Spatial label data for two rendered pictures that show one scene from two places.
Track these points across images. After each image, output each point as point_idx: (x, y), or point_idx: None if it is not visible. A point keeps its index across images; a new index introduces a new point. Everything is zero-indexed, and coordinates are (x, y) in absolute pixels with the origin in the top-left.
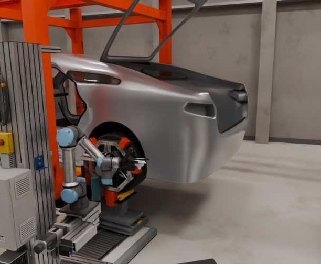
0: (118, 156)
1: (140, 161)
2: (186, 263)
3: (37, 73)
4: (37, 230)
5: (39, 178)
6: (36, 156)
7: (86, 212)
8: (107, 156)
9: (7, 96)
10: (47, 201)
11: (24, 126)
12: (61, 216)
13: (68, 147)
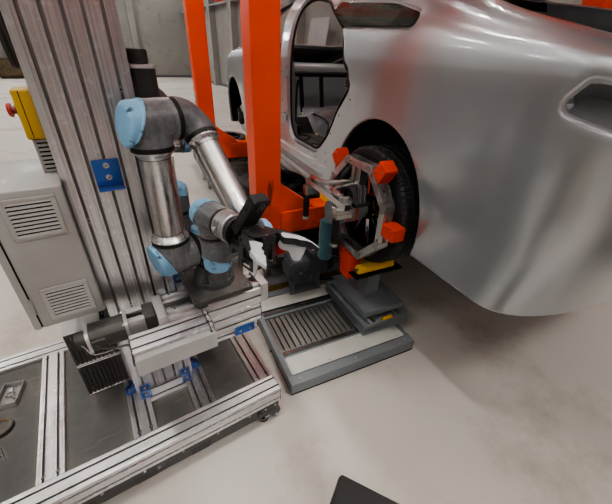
0: (361, 197)
1: (255, 254)
2: (384, 502)
3: None
4: (119, 299)
5: (112, 207)
6: (96, 159)
7: (203, 302)
8: (338, 192)
9: None
10: (145, 254)
11: (37, 75)
12: None
13: (137, 154)
